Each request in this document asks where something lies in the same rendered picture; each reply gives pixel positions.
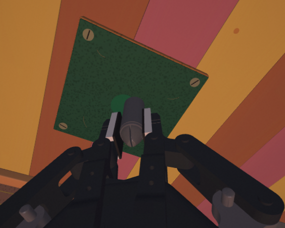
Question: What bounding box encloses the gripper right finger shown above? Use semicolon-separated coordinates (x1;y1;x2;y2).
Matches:
138;107;285;225

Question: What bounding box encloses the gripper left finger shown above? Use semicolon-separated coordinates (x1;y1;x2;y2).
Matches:
0;111;123;228

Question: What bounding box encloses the grey jaw cartridge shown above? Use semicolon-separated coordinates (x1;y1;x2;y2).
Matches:
119;96;146;148

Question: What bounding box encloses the green felt tray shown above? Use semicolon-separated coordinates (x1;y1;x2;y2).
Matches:
53;16;209;159

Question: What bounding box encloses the brown wooden box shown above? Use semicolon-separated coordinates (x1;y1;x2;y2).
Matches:
0;165;35;206

